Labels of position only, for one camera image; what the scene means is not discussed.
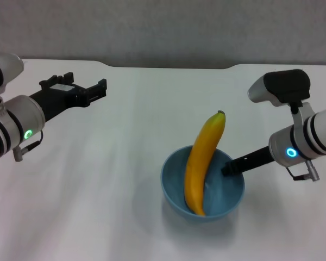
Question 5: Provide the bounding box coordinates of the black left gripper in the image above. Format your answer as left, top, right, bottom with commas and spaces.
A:
29, 71, 108, 122

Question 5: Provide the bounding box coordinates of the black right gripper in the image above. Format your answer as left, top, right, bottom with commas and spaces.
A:
221, 146, 274, 178

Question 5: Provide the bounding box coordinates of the yellow banana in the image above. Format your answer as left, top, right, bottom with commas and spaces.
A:
184, 109, 227, 217

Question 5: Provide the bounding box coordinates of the blue bowl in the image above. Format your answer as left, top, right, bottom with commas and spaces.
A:
160, 145, 246, 221

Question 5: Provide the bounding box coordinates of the right arm cable with plug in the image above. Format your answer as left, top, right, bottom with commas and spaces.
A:
285, 159, 322, 183

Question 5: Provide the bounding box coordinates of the arm cable with plug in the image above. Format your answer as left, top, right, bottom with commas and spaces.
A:
285, 159, 322, 183
12, 130, 45, 163

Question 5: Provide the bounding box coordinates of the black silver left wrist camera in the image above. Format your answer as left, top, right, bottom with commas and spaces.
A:
0, 49, 25, 97

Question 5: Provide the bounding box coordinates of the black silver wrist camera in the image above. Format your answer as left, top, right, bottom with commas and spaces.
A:
247, 69, 312, 107
0, 49, 25, 97

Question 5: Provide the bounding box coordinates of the left arm cable with plug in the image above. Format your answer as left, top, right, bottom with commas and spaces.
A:
12, 130, 45, 163

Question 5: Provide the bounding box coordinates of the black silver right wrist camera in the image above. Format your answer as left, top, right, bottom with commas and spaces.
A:
247, 69, 312, 107

